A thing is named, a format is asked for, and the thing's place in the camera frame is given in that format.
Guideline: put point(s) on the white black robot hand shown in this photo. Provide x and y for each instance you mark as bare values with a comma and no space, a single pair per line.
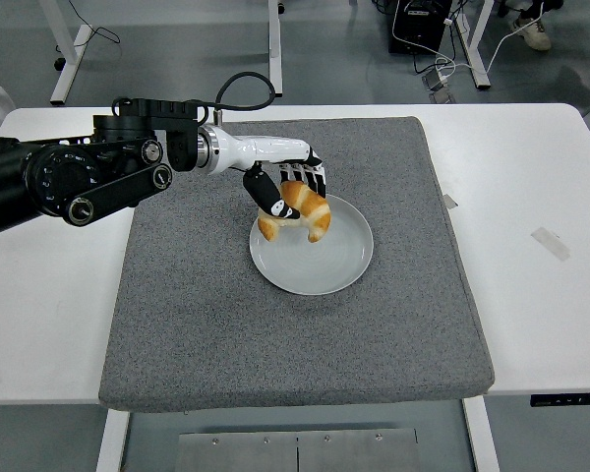
265,147

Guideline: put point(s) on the golden croissant bread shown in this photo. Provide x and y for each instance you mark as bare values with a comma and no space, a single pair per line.
314,209

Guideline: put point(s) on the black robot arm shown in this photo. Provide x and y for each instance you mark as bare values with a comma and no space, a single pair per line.
54,177

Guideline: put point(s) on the pale grey round plate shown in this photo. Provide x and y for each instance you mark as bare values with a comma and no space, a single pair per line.
314,265

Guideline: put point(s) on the white background desk leg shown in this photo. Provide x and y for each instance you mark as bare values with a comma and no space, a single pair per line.
477,54
71,64
275,49

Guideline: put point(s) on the grey floor box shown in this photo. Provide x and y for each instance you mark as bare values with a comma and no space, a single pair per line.
435,80
444,96

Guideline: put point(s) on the small grey tape tab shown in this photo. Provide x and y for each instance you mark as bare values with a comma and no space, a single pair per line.
450,201

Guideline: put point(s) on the grey speckled fabric mat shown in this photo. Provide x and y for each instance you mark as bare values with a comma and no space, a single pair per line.
275,344

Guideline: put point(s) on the black computer box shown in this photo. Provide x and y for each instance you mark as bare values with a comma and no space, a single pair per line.
423,19

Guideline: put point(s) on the small black round floor object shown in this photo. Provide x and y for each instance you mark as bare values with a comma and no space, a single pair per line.
59,63

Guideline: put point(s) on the person's foot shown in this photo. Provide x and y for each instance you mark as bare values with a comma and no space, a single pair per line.
533,32

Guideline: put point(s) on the clear tape strip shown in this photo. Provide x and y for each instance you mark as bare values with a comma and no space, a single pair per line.
550,244

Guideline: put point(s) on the white table leg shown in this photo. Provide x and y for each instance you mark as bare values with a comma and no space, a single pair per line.
110,442
482,437

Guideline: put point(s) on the black table control panel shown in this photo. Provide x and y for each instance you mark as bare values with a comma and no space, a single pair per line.
570,400

